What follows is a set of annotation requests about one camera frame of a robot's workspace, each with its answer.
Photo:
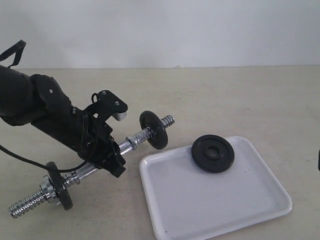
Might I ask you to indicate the chrome dumbbell bar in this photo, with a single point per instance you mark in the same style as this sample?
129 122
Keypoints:
33 200

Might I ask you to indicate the chrome spinlock collar nut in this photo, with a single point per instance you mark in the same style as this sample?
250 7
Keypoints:
49 191

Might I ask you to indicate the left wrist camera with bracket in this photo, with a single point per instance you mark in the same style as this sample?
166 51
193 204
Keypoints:
106 104

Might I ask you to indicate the black weight plate far end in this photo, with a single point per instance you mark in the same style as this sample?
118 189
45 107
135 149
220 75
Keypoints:
158 137

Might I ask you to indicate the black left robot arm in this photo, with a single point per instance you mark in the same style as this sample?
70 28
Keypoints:
39 100

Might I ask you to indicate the white plastic tray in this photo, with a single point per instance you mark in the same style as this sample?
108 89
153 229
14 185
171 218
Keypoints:
187 203

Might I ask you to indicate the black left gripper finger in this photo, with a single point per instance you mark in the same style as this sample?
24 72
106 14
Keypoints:
116 156
105 162

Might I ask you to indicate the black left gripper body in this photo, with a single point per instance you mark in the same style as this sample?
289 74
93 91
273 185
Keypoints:
83 131

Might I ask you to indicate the black weight plate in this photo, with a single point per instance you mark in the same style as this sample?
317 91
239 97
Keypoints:
59 187
212 153

